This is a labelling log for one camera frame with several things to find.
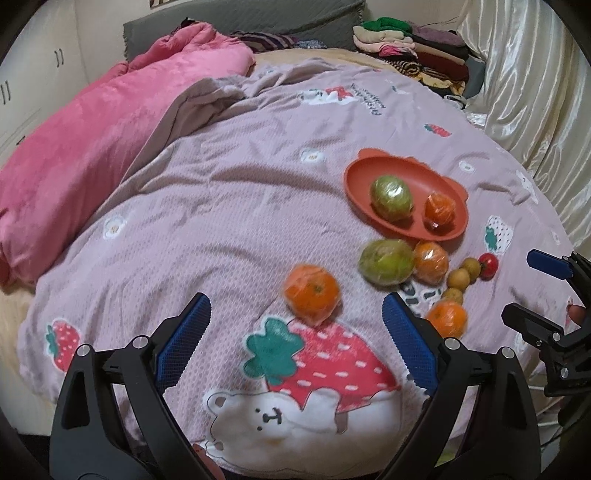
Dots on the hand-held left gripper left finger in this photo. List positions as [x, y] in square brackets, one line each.
[184, 341]

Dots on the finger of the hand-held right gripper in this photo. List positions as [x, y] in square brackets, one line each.
[549, 265]
[531, 323]

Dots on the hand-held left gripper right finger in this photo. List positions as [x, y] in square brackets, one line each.
[411, 341]

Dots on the small yellow-green fruit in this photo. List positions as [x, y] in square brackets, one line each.
[472, 266]
[452, 295]
[458, 279]

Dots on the orange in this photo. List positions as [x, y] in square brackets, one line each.
[311, 293]
[446, 319]
[439, 210]
[431, 263]

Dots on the green fruit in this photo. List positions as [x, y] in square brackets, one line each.
[391, 197]
[387, 262]

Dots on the orange plastic plate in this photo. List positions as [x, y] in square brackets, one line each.
[360, 184]

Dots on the person's right hand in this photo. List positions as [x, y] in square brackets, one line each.
[576, 314]

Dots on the red tomato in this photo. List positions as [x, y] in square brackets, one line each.
[488, 265]

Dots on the printed strawberry blanket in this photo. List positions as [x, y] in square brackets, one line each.
[231, 207]

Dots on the cream satin curtain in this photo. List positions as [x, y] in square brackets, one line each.
[531, 92]

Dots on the pink fleece blanket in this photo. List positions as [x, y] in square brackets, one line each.
[92, 138]

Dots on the stack of folded clothes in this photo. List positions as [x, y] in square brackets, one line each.
[429, 50]

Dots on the white wardrobe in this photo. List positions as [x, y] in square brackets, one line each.
[41, 69]

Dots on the dark striped cloth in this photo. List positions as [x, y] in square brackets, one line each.
[268, 41]

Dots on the grey padded headboard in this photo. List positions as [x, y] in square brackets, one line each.
[277, 18]

